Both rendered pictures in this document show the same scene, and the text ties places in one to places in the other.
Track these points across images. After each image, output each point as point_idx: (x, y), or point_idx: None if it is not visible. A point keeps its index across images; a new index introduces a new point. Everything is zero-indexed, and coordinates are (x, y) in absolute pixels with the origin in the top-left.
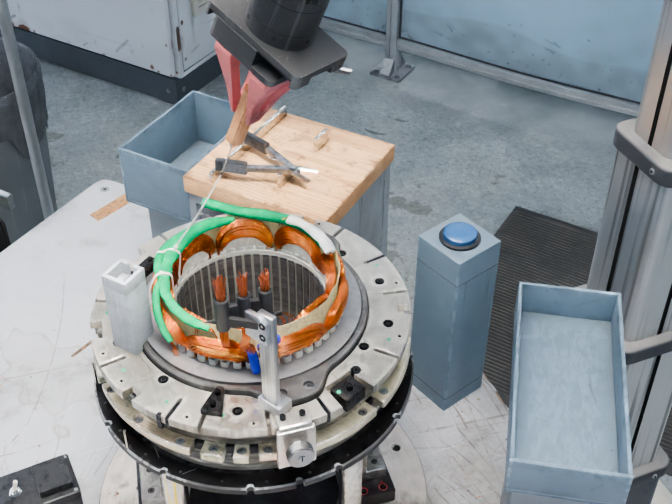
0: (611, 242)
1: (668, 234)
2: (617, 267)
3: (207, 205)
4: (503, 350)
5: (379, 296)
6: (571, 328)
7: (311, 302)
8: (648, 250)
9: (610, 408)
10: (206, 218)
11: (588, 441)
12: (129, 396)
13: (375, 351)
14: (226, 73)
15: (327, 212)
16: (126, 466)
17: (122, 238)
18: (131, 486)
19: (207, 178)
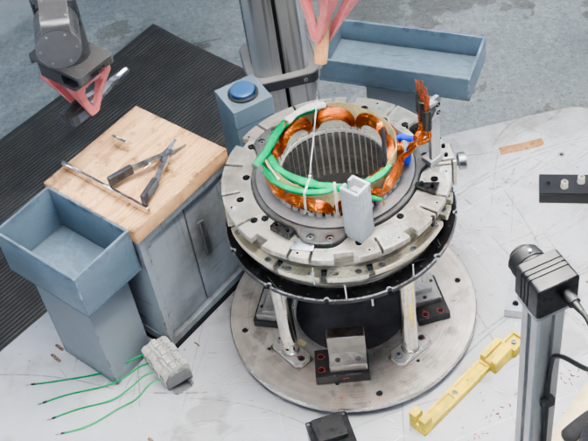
0: (268, 24)
1: None
2: (281, 32)
3: (261, 162)
4: (13, 316)
5: None
6: (343, 56)
7: (312, 159)
8: (297, 1)
9: (414, 50)
10: (224, 199)
11: (437, 62)
12: (391, 253)
13: (389, 115)
14: (330, 12)
15: (213, 146)
16: (314, 393)
17: (5, 423)
18: (334, 388)
19: (143, 217)
